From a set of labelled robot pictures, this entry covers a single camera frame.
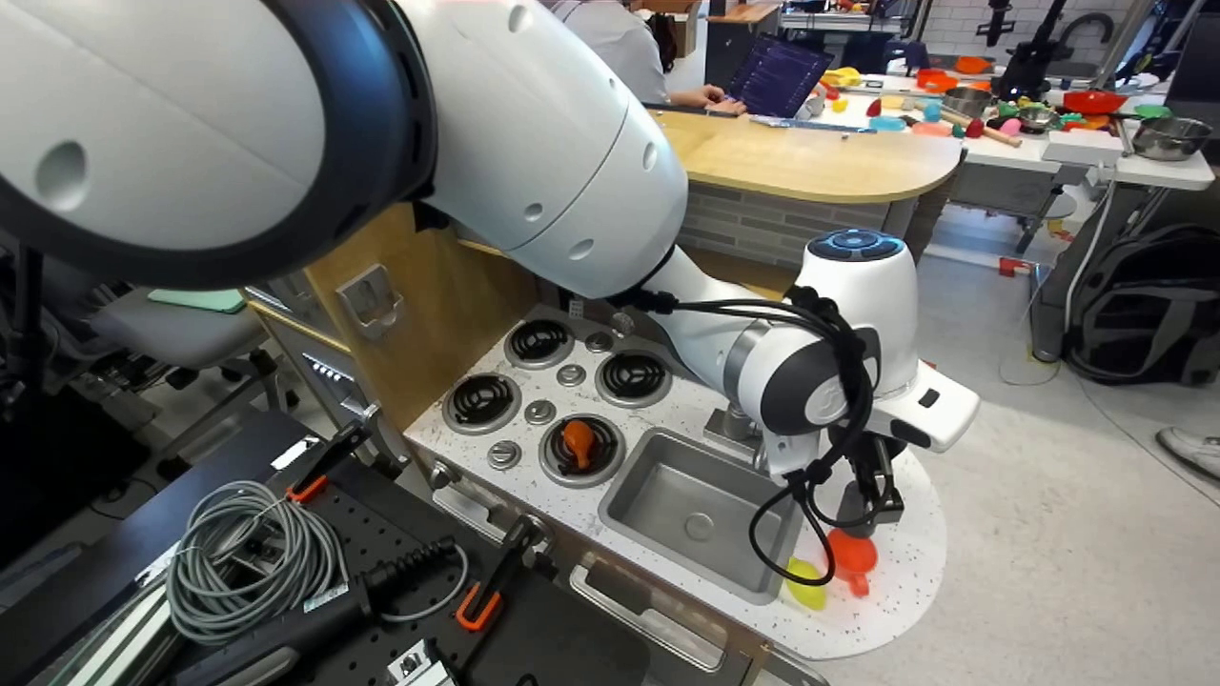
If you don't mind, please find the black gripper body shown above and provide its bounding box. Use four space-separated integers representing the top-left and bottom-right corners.
834 435 904 529

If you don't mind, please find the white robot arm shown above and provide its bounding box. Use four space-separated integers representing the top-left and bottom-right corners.
0 0 979 501

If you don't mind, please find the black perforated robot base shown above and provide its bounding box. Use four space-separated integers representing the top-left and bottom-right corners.
0 408 833 686

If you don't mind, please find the orange cup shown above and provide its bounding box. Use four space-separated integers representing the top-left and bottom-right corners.
826 529 876 600

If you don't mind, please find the yellow toy lemon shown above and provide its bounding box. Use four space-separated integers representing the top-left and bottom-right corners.
787 555 826 610

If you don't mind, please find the silver toy sink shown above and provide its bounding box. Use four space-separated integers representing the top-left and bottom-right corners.
603 429 801 607

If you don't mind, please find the toy kitchen playset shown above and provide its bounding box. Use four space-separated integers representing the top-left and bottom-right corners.
244 106 969 686

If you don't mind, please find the orange toy carrot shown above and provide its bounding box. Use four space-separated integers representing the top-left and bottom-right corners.
561 418 595 471

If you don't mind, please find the black backpack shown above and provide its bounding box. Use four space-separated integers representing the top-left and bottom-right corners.
1066 224 1220 385

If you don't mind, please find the black orange clamp near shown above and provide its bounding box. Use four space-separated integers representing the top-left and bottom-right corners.
455 520 543 631

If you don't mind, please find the black orange clamp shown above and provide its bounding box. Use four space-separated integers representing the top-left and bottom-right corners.
455 520 543 631
285 418 374 507

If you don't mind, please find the purple laptop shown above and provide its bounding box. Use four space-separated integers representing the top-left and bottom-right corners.
740 38 826 120

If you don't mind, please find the metal bowl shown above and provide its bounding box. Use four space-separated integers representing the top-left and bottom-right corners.
1131 120 1213 159

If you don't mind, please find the seated person grey shirt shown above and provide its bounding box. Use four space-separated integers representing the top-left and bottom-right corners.
543 0 745 113

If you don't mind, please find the black orange clamp far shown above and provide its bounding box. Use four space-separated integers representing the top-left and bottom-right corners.
285 418 374 507

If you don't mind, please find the grey office chair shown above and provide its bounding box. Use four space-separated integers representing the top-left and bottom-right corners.
40 259 263 369

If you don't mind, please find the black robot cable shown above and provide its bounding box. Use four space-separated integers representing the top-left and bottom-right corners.
617 283 886 591

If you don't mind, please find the coiled grey cable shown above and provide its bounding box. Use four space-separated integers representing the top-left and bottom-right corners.
163 476 350 649

